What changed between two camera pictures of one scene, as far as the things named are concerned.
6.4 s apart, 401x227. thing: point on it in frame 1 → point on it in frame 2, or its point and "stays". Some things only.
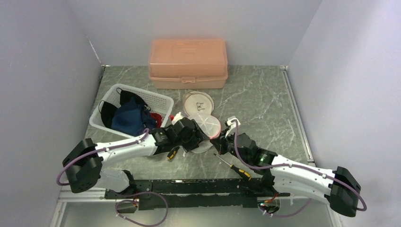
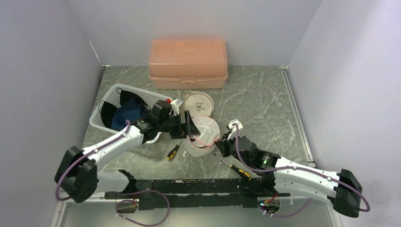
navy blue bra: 133,118 stays
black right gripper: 219,144 stays
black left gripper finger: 200,135 → 192,129
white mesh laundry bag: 195,102 stays
